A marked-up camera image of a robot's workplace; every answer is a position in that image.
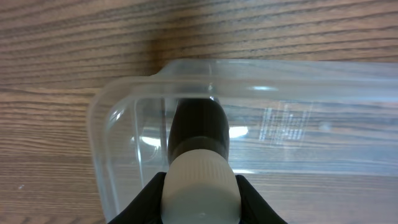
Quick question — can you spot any clear plastic container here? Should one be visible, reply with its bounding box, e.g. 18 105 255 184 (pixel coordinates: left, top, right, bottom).
88 60 397 223

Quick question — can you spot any black bottle white cap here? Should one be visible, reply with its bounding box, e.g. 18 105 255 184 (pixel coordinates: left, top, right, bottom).
161 98 241 224

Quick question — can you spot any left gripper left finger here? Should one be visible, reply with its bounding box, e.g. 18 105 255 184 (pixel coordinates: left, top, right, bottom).
108 172 166 224

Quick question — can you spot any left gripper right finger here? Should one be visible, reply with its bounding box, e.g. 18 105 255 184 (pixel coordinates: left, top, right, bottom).
236 175 287 224

